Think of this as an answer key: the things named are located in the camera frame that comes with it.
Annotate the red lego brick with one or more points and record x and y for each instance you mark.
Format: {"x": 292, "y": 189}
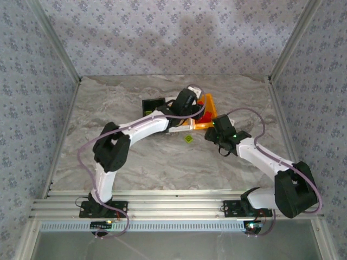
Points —
{"x": 207, "y": 116}

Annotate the white plastic bin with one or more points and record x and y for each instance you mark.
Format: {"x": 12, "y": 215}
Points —
{"x": 180, "y": 128}

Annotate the yellow plastic bin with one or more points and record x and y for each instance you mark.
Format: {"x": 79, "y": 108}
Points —
{"x": 211, "y": 105}

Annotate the black plastic bin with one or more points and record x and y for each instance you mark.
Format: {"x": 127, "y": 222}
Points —
{"x": 154, "y": 104}

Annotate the small green lego brick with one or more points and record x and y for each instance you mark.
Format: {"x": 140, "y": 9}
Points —
{"x": 189, "y": 139}
{"x": 148, "y": 112}

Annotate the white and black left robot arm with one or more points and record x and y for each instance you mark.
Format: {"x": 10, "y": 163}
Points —
{"x": 146, "y": 127}

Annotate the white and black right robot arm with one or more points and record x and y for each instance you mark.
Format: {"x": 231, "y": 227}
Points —
{"x": 257, "y": 154}

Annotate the aluminium base beam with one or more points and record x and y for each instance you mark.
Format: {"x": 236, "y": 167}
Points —
{"x": 176, "y": 205}

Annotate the black controller board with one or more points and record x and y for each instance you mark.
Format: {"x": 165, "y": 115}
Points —
{"x": 253, "y": 226}
{"x": 100, "y": 224}

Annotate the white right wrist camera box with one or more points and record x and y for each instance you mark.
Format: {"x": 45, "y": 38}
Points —
{"x": 231, "y": 120}

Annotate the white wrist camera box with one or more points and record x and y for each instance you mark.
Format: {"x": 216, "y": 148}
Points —
{"x": 194, "y": 90}
{"x": 231, "y": 120}

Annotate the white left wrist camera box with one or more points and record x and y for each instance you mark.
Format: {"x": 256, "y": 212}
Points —
{"x": 194, "y": 90}

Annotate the aluminium side frame rail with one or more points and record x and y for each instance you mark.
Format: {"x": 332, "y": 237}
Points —
{"x": 282, "y": 119}
{"x": 60, "y": 135}

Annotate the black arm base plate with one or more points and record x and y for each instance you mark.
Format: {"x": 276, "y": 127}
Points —
{"x": 119, "y": 207}
{"x": 230, "y": 207}

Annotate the aluminium upright frame post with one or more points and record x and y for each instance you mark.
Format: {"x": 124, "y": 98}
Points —
{"x": 54, "y": 40}
{"x": 294, "y": 38}

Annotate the aluminium frame leg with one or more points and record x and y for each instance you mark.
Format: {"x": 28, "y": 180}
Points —
{"x": 27, "y": 238}
{"x": 325, "y": 238}

